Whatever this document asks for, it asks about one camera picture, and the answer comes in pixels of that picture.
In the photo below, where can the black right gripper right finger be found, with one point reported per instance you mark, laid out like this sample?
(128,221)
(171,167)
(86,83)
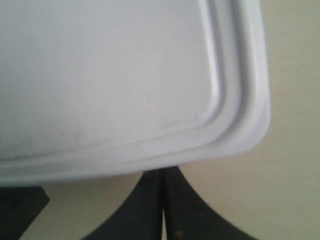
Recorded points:
(188,217)

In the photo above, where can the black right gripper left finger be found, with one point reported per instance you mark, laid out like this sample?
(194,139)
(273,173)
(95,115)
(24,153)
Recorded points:
(140,217)

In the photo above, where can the white lidded plastic container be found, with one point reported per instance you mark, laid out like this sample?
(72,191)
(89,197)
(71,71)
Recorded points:
(92,88)

